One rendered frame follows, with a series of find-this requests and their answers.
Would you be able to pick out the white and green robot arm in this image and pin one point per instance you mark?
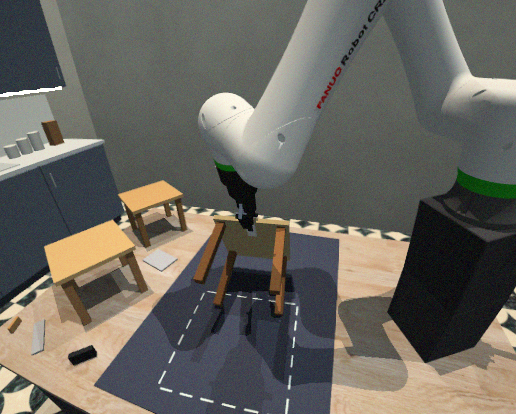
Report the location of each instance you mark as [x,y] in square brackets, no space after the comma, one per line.
[264,150]

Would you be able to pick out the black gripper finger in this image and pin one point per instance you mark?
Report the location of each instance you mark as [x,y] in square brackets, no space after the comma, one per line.
[254,215]
[245,218]

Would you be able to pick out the grey flat bar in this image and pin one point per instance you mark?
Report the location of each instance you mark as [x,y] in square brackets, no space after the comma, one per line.
[38,337]

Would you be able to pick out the grey flat square tile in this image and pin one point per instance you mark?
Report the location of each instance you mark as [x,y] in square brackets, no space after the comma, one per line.
[160,259]

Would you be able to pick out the dark blue floor mat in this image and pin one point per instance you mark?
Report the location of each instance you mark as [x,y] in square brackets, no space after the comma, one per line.
[238,354]

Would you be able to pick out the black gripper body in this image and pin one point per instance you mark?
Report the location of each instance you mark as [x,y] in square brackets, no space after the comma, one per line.
[241,195]

